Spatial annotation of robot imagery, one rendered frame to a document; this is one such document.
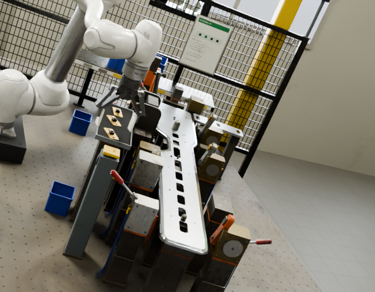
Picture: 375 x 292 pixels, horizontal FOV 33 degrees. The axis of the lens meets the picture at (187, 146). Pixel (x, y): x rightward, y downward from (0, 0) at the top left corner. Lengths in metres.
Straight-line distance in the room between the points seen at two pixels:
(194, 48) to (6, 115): 1.28
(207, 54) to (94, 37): 1.68
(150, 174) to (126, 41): 0.57
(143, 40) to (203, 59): 1.54
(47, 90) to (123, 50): 0.86
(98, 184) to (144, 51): 0.50
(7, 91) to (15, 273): 0.90
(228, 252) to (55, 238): 0.69
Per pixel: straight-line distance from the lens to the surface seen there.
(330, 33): 6.20
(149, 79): 3.48
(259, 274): 2.89
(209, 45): 3.71
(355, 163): 7.11
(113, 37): 2.13
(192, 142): 3.08
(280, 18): 3.77
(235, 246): 2.33
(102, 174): 2.28
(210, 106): 3.59
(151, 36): 2.22
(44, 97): 2.96
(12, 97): 2.88
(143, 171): 2.45
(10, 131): 2.97
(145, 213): 2.24
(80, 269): 2.43
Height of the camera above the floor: 2.10
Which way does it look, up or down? 21 degrees down
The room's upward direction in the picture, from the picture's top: 23 degrees clockwise
